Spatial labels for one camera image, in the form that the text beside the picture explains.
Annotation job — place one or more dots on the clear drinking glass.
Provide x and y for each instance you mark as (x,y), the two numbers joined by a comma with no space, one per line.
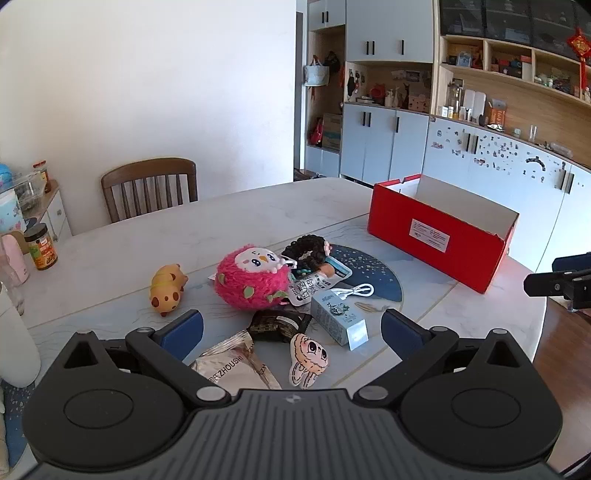
(533,134)

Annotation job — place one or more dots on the clear plastic container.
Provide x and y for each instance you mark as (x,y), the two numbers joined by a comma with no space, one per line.
(27,191)

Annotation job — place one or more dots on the grey tote bag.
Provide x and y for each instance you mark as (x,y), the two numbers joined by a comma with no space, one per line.
(316,74)

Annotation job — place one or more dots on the orange capybara squeeze toy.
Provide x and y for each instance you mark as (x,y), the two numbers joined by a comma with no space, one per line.
(168,288)

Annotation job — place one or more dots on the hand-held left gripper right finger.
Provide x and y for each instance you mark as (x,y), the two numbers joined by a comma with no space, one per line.
(401,334)

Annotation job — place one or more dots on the white side cabinet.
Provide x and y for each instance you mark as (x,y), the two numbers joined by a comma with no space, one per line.
(57,217)

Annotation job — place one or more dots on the black snack packet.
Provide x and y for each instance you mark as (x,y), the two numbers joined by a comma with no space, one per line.
(272,325)

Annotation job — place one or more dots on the red hanging knot ornament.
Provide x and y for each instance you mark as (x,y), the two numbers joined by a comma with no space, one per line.
(579,46)

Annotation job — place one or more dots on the pink round plush toy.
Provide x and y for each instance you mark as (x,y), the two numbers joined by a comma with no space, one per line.
(244,286)

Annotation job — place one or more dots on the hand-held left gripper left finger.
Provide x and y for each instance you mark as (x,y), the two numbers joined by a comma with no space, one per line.
(182,333)

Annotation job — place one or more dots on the pale blue wall cabinet unit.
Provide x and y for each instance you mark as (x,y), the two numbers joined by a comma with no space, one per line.
(392,138)

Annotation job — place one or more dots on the cardboard carton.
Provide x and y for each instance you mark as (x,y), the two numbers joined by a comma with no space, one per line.
(332,131)

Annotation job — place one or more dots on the white bottle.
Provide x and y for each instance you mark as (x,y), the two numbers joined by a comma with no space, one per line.
(16,346)

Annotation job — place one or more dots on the red bag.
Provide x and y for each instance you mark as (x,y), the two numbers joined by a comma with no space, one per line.
(316,134)

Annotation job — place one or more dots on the brown jar with orange label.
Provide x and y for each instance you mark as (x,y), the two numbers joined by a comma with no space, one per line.
(44,251)

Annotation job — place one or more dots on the red lid jar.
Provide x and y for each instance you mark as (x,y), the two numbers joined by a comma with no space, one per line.
(42,177)

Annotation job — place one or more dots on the brown wooden chair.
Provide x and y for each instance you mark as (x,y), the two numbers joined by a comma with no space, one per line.
(147,168)

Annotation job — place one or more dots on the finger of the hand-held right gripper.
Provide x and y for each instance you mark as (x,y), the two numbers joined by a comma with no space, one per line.
(549,284)
(572,263)

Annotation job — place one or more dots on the red cardboard box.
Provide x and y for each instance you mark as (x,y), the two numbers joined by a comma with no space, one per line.
(415,221)

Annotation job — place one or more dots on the white teal printed packet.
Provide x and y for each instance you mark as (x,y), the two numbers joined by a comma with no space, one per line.
(307,288)

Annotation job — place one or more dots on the pale blue small carton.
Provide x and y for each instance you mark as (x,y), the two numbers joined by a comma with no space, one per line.
(337,318)

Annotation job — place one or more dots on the pale printed tumbler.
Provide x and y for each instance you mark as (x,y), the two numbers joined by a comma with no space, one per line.
(11,214)

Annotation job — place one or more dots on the pink bottle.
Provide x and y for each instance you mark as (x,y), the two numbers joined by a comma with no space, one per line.
(16,261)

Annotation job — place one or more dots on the tall glass jar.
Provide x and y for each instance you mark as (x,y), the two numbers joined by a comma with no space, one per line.
(455,99)

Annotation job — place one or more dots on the silver foil packet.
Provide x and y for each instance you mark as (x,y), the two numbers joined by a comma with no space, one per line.
(231,364)

